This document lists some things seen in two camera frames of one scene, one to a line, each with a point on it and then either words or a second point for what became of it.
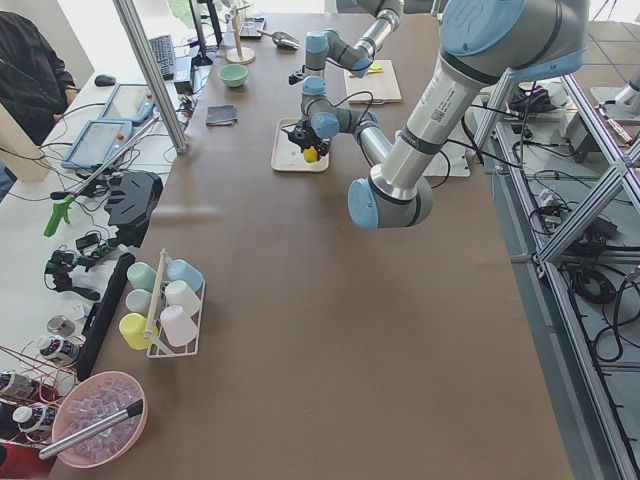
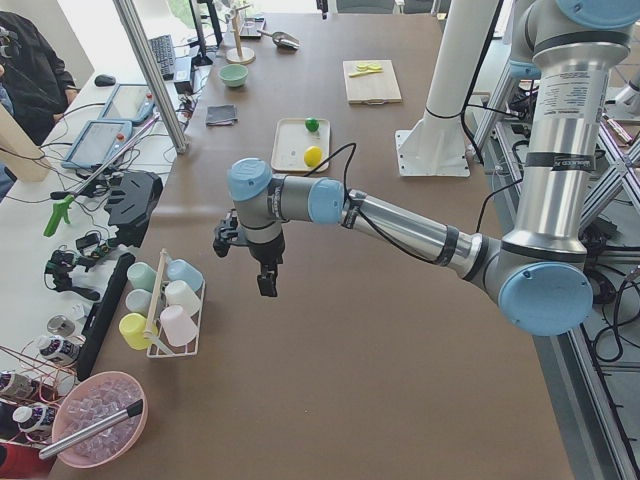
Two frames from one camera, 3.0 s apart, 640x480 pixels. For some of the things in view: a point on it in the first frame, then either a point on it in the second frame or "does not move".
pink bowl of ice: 90,399 does not move
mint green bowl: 234,74 does not move
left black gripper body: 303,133 → 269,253
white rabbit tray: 287,155 does not move
